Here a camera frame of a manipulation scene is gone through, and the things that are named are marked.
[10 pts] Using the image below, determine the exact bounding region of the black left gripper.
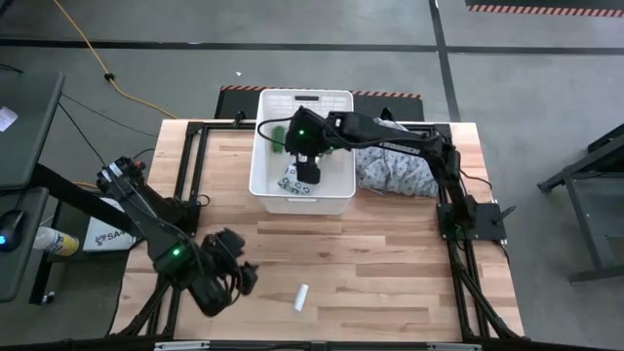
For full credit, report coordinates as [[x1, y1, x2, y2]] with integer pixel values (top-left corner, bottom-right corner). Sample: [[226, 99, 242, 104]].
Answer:
[[199, 227, 259, 296]]

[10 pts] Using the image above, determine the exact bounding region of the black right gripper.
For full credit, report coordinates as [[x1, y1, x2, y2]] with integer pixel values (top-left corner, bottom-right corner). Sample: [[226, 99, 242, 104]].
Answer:
[[284, 105, 337, 185]]

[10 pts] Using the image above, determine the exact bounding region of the white printed wipes packet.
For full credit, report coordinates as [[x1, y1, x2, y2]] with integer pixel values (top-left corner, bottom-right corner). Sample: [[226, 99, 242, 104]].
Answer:
[[277, 163, 313, 196]]

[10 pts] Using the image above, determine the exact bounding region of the green cylinder roll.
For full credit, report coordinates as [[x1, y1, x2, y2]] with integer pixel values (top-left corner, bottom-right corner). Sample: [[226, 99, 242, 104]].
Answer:
[[271, 125, 287, 155]]

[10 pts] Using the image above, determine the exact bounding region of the white plastic basket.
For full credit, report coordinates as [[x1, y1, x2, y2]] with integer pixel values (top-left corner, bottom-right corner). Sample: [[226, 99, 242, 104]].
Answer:
[[248, 88, 357, 216]]

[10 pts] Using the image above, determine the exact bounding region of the small white tube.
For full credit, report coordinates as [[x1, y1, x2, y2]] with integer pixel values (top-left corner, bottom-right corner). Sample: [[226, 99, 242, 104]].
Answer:
[[292, 283, 310, 313]]

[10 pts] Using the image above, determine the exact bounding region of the grey patterned cloth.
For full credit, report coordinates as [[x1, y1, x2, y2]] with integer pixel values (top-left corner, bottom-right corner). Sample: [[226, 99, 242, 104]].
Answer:
[[354, 116, 440, 199]]

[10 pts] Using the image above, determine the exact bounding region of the black hazard-striped floor mat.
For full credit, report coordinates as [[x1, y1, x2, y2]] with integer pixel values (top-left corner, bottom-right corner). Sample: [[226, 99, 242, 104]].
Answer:
[[214, 85, 425, 123]]

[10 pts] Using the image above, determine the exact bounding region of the white printed cardboard box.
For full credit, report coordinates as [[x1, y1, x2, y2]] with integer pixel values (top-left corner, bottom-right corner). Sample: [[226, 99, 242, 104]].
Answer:
[[81, 197, 140, 254]]

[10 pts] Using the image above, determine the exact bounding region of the black desk leg bar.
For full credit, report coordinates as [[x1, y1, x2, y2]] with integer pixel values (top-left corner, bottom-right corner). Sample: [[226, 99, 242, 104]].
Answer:
[[29, 163, 142, 235]]

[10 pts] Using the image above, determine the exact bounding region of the white yellow spray bottle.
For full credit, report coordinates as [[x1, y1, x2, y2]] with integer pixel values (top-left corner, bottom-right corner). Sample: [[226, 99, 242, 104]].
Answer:
[[32, 226, 80, 257]]

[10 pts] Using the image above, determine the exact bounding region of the black computer mouse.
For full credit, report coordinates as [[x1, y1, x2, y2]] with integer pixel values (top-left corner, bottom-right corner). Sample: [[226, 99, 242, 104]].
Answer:
[[0, 209, 26, 254]]

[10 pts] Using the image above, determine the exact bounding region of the grey desk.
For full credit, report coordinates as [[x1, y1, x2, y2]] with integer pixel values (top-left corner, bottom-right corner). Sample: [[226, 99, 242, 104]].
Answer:
[[0, 71, 66, 303]]

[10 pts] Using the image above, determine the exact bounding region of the white paper note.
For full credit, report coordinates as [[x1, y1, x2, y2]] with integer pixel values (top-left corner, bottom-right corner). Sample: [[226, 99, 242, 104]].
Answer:
[[0, 105, 20, 133]]

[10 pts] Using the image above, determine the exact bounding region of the orange black hazard strip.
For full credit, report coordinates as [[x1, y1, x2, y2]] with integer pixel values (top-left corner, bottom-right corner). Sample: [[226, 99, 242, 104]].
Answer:
[[465, 0, 624, 20]]

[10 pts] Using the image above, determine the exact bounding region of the dark grey metal table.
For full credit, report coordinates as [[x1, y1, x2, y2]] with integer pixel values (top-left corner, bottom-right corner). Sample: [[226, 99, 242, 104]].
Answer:
[[537, 122, 624, 284]]

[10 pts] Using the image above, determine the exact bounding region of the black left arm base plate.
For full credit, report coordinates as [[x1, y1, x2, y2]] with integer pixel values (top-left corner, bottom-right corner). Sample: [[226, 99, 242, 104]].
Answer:
[[160, 197, 202, 238]]

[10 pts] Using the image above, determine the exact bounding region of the black aluminium table frame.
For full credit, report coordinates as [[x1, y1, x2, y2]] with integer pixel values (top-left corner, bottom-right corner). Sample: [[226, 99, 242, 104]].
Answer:
[[110, 120, 526, 342]]

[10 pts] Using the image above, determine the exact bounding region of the black floor cable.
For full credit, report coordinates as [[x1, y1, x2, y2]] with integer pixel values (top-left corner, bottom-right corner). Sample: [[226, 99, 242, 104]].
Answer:
[[57, 91, 160, 139]]

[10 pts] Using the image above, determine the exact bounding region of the yellow floor cable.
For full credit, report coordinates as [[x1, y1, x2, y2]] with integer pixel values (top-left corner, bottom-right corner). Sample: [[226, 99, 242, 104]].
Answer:
[[51, 0, 179, 121]]

